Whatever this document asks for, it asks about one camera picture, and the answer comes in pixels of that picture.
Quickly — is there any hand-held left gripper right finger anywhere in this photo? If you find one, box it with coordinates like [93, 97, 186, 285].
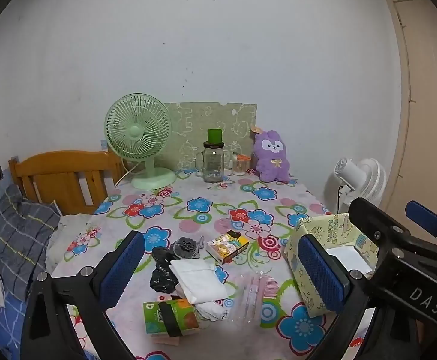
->
[297, 233, 377, 360]

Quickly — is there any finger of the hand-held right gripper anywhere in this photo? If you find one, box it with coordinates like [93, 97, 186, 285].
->
[348, 197, 437, 267]
[405, 200, 437, 248]

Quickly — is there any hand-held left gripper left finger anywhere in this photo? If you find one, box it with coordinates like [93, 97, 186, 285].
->
[19, 230, 146, 360]

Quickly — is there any yellow printed box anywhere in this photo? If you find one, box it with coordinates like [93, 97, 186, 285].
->
[283, 212, 380, 317]

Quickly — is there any black plastic bag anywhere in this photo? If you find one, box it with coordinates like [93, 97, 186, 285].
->
[150, 247, 179, 294]

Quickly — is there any white rectangular box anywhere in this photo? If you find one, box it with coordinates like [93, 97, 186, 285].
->
[142, 299, 200, 340]

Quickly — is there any clear plastic bag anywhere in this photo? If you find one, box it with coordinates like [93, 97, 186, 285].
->
[224, 272, 275, 325]

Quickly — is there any white sock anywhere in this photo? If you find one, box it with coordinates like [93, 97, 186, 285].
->
[194, 300, 230, 322]

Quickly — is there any cartoon print small box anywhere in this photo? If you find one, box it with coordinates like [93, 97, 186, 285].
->
[205, 230, 250, 265]

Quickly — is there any white standing fan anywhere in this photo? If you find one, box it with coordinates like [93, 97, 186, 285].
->
[323, 157, 387, 214]

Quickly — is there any grey plaid pillow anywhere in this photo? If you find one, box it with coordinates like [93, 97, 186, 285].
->
[0, 184, 62, 301]

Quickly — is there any beige door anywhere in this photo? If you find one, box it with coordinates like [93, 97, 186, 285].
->
[385, 0, 437, 226]

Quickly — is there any purple plush bunny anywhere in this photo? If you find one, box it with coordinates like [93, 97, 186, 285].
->
[250, 125, 291, 183]

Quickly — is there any wooden bed headboard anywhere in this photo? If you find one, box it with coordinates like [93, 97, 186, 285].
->
[8, 150, 127, 216]

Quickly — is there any blue bed sheet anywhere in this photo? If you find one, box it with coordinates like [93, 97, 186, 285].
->
[0, 292, 28, 360]

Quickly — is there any small clear jar orange lid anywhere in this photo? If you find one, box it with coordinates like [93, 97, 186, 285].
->
[232, 153, 251, 176]

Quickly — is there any glass mug jar green lid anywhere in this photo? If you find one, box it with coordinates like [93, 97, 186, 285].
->
[195, 128, 225, 184]

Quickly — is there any green desk fan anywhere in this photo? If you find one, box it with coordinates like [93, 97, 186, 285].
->
[104, 93, 177, 190]

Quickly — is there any green printed board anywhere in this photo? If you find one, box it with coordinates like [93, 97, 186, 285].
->
[165, 101, 258, 171]

